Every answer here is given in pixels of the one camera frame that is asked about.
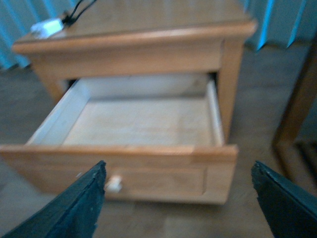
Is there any dark wooden furniture leg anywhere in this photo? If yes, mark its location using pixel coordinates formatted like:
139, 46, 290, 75
272, 36, 317, 181

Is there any wooden nightstand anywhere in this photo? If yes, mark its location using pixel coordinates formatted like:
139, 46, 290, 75
12, 0, 257, 137

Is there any wooden drawer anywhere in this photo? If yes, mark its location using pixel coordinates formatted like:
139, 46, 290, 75
0, 73, 238, 204

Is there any pale green curtain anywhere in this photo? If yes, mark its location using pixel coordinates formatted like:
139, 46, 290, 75
0, 0, 317, 70

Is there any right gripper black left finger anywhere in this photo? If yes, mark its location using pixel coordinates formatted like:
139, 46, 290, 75
3, 160, 106, 238

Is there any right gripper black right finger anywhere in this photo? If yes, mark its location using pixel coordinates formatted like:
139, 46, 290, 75
251, 161, 317, 238

